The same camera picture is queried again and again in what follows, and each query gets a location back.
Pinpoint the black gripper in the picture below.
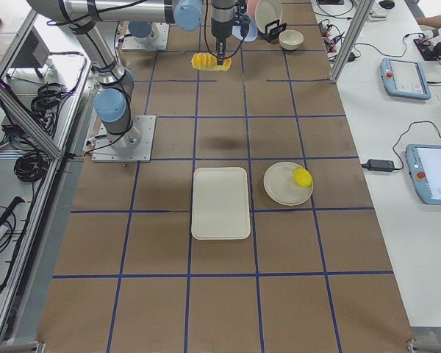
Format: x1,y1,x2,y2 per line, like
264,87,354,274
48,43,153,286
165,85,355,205
211,20,232,65

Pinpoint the blue plate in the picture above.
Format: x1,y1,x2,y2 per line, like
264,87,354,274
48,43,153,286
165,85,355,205
232,13,257,42

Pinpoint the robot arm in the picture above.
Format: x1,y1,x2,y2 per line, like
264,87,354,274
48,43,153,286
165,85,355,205
29,1,205,149
128,21,159,39

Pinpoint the pink plate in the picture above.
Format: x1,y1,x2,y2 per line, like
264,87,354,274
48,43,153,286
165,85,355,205
246,0,259,20

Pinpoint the cream plate in rack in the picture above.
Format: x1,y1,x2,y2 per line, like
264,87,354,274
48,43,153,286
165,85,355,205
255,0,283,33

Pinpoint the cream plate with lemon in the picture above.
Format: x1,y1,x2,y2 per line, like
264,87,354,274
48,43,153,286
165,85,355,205
263,162,314,206

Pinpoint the black dish rack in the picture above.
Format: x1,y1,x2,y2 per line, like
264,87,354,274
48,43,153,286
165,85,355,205
259,19,287,43

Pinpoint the cream bowl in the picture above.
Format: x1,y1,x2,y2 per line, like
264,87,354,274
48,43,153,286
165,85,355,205
279,29,304,51

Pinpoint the yellow lemon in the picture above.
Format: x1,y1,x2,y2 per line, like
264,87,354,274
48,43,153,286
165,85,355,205
293,168,313,188

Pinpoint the white rectangular tray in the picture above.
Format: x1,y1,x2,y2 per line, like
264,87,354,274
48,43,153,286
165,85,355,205
191,167,251,240

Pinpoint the far teach pendant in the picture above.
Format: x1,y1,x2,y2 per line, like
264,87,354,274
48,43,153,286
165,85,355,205
380,57,431,100

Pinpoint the teach pendant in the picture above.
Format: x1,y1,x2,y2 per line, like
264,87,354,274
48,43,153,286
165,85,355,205
406,144,441,205
380,57,431,100

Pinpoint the black power adapter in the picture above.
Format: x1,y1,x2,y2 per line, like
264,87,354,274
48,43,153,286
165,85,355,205
366,159,395,172

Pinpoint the near teach pendant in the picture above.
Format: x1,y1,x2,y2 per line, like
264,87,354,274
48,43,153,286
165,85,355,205
406,144,441,205

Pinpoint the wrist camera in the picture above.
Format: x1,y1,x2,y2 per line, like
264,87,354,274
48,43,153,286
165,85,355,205
234,14,251,38

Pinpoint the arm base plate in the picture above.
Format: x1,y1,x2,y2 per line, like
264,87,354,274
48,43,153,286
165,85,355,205
91,115,157,163
122,22,170,51

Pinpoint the aluminium frame post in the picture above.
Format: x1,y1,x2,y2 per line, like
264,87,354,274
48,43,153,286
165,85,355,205
329,0,373,84

